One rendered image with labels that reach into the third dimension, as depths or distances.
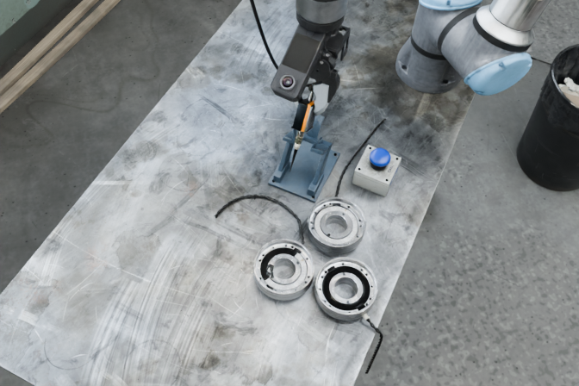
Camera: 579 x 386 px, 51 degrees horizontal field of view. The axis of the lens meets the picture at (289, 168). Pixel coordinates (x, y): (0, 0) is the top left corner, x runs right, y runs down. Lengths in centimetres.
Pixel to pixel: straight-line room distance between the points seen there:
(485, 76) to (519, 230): 111
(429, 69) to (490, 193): 100
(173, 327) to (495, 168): 155
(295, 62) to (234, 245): 38
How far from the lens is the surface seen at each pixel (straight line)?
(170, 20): 275
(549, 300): 214
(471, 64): 121
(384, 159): 116
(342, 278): 108
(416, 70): 136
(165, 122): 130
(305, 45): 92
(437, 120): 134
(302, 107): 103
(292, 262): 108
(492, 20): 119
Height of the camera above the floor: 179
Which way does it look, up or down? 55 degrees down
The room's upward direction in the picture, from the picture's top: 3 degrees clockwise
